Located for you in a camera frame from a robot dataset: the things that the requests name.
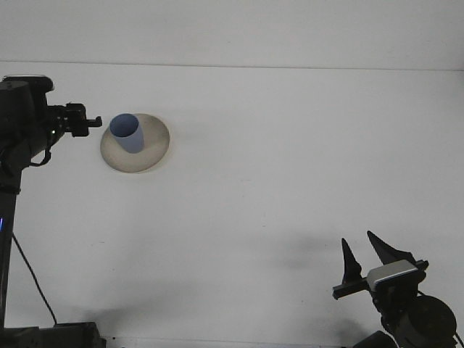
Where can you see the pale blue cup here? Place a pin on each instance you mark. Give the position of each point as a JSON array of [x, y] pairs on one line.
[[128, 136]]

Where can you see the pale round plate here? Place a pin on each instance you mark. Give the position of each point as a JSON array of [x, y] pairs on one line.
[[154, 152]]

